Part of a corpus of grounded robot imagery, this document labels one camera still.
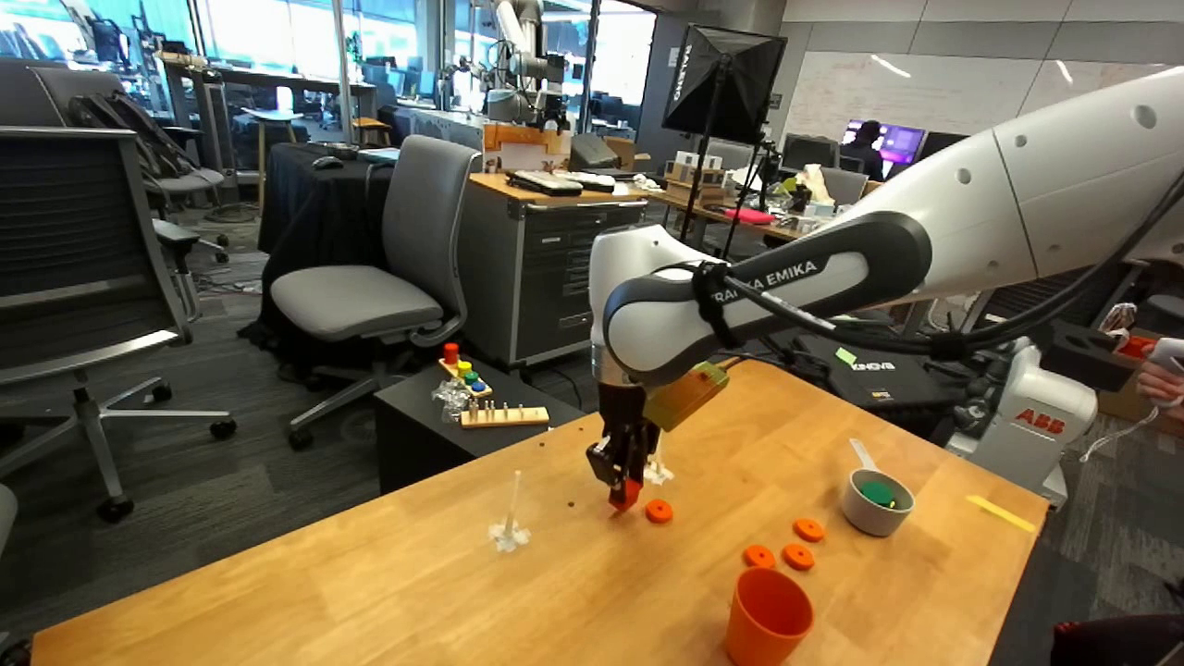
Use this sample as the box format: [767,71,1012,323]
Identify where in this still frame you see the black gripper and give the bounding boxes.
[584,380,663,502]

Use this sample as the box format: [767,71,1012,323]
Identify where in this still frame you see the white ABB robot base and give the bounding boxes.
[954,332,1103,495]

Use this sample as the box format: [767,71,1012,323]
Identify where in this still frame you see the person's hand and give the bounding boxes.
[1141,356,1184,411]

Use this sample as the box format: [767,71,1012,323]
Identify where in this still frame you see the wooden peg board toy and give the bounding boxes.
[454,405,557,433]

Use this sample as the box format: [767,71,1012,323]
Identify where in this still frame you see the colourful stacking toy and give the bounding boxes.
[438,342,497,405]

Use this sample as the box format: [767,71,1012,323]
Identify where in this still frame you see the clear plastic bag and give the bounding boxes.
[428,378,476,420]

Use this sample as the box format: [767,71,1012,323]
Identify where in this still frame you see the gray drawer cabinet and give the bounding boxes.
[460,169,650,369]

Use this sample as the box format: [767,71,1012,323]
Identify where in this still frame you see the orange plastic cup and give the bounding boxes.
[721,568,819,666]

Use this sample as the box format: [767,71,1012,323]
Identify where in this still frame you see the grey bowl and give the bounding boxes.
[838,438,918,539]

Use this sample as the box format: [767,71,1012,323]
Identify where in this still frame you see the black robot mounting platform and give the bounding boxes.
[787,330,1003,420]

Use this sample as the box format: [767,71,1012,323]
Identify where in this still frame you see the black light stand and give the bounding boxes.
[663,71,769,270]

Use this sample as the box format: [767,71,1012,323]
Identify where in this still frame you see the gray laptop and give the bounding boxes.
[508,166,584,199]

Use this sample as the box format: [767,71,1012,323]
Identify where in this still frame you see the gray office chair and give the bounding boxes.
[268,131,485,454]

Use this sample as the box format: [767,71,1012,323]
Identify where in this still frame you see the orange cardboard box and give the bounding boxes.
[476,124,573,174]

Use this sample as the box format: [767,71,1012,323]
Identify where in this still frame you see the yellow tape strip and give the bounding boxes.
[962,491,1040,537]

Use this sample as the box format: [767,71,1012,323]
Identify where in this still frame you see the black softbox light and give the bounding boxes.
[663,25,791,147]

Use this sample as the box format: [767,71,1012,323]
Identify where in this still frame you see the purple lit monitor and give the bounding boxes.
[840,120,933,177]

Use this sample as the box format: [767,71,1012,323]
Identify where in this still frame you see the person's dark trouser leg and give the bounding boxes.
[1049,612,1184,666]

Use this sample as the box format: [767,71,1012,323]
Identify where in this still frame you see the red box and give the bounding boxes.
[1115,332,1184,369]

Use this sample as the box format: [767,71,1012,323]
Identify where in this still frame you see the black mesh office chair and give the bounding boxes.
[0,124,241,524]

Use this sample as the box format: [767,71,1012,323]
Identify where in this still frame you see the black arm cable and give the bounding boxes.
[696,182,1184,363]

